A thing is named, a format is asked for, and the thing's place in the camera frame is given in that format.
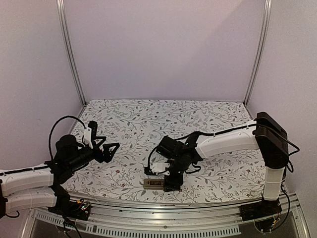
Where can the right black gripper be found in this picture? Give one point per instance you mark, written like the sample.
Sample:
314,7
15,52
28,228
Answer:
171,183

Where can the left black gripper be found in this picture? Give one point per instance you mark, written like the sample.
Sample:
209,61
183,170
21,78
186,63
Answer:
106,156

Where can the white remote control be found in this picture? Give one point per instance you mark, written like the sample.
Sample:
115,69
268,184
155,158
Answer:
153,184

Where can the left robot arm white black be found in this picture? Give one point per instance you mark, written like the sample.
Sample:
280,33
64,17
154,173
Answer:
41,186

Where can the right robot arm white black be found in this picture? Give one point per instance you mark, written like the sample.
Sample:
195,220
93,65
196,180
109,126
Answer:
262,133

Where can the floral patterned table mat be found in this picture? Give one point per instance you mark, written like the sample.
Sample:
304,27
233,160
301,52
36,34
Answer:
139,126

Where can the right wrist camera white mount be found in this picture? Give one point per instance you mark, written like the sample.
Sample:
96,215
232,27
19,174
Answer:
155,169

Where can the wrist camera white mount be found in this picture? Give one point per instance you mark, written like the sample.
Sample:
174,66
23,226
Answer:
155,169
90,134

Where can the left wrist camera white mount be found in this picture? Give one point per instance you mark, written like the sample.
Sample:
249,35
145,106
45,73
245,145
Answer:
90,134

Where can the front aluminium rail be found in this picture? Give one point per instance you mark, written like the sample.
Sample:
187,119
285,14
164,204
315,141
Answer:
111,218

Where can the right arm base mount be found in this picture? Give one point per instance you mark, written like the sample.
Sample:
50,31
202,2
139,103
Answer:
259,209

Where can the left aluminium frame post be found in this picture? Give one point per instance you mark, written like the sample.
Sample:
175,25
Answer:
69,51

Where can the aluminium frame post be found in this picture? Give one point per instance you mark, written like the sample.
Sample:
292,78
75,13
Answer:
259,52
69,51

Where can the right aluminium frame post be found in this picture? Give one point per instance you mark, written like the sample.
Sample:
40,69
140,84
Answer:
259,52

